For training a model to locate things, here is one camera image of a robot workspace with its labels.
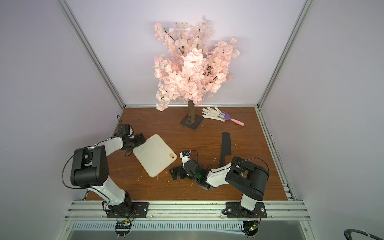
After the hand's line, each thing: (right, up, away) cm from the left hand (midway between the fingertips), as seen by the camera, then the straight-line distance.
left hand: (141, 141), depth 98 cm
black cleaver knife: (+57, -4, 0) cm, 57 cm away
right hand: (+25, -12, -14) cm, 31 cm away
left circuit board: (0, -39, -26) cm, 47 cm away
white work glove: (+52, +19, +17) cm, 58 cm away
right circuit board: (+63, -38, -28) cm, 79 cm away
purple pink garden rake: (+61, +17, +15) cm, 65 cm away
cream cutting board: (+10, -8, -5) cm, 14 cm away
